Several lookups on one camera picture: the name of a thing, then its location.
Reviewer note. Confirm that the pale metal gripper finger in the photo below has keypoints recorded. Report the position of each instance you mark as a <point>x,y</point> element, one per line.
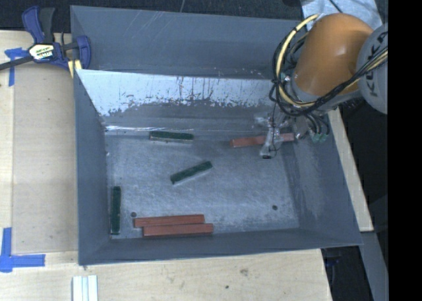
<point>271,144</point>
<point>271,122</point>

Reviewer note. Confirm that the red-brown flat block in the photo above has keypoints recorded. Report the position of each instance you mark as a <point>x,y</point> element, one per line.
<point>168,220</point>
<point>178,230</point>
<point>245,142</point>

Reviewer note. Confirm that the grey metal bin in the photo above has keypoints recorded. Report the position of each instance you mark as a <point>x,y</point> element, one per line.
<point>230,194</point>

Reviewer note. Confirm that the dark green flat block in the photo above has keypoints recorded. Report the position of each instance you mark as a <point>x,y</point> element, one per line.
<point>171,136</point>
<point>191,172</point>
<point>115,209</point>

